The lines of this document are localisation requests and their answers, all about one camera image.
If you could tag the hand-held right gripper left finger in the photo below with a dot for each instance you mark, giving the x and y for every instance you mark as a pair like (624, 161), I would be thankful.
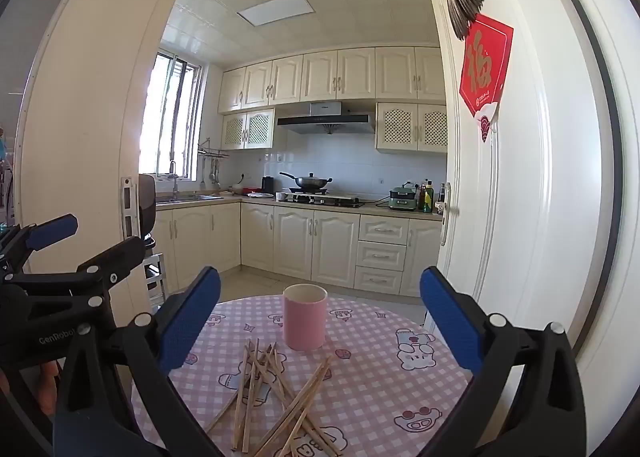
(192, 322)

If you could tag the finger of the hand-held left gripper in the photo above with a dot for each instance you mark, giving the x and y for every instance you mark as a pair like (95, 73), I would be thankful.
(120, 254)
(50, 232)

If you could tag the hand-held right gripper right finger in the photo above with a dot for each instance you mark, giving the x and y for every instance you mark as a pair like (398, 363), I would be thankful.
(450, 322)

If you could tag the bunch of wooden chopsticks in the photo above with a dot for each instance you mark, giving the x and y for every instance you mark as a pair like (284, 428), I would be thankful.
(272, 377)

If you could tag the pink cup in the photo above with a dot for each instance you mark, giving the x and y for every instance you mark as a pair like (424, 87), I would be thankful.
(305, 322)

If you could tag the hanging kitchen utensils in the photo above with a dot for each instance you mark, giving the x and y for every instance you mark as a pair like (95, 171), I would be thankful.
(212, 174)

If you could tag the person's left hand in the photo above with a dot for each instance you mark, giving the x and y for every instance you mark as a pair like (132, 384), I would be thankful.
(49, 387)

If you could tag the cream cabinet drawer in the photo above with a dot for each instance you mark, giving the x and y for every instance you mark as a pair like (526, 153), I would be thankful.
(383, 229)
(378, 281)
(381, 256)

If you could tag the steel faucet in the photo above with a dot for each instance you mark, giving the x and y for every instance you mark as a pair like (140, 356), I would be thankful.
(173, 182)

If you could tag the steel sink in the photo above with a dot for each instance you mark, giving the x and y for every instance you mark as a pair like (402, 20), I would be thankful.
(190, 197)

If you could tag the pink checked bear tablecloth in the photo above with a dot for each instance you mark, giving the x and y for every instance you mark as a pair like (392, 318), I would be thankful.
(370, 387)

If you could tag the dark sauce bottle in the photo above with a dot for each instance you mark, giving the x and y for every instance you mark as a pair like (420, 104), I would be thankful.
(441, 199)

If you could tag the green bottle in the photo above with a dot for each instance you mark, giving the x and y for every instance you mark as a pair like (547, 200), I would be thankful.
(425, 199)

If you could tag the cream base cabinet run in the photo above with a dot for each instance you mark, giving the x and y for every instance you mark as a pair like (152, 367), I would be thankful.
(295, 242)

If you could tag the green countertop appliance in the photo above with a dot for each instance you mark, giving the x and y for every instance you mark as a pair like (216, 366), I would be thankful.
(401, 198)

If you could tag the white bowl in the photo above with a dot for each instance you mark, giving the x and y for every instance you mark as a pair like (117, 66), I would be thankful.
(238, 188)

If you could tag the kitchen window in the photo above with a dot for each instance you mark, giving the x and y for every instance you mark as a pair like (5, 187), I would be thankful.
(170, 122)

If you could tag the white plate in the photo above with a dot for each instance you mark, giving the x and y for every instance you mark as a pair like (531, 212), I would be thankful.
(261, 195)

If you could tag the red tray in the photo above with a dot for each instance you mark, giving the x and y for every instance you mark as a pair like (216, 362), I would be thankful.
(253, 190)

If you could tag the black kettle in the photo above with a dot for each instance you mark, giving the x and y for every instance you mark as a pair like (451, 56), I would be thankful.
(267, 184)

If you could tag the gas stove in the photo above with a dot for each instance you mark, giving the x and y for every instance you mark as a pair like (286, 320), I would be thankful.
(330, 199)

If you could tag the cream lattice door cabinet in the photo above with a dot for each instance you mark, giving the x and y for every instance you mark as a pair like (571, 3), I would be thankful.
(247, 129)
(410, 127)

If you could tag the black wok with lid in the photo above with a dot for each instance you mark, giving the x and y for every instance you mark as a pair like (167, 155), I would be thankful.
(310, 182)

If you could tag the white door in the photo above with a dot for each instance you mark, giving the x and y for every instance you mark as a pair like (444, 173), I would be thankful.
(540, 162)

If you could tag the range hood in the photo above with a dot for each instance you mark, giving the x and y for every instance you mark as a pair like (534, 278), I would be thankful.
(325, 121)

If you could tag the red diamond door poster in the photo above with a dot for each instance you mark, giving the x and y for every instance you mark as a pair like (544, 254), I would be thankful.
(485, 62)

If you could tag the ceiling light panel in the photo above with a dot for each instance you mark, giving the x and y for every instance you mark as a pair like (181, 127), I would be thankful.
(276, 10)

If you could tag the white door frame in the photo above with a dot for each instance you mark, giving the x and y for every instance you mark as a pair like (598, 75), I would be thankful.
(85, 137)

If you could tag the wall utensil rack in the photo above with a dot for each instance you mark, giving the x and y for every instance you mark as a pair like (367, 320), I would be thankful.
(212, 151)

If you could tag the cream wall cabinet row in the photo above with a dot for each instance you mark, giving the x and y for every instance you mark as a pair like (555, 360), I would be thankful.
(325, 74)

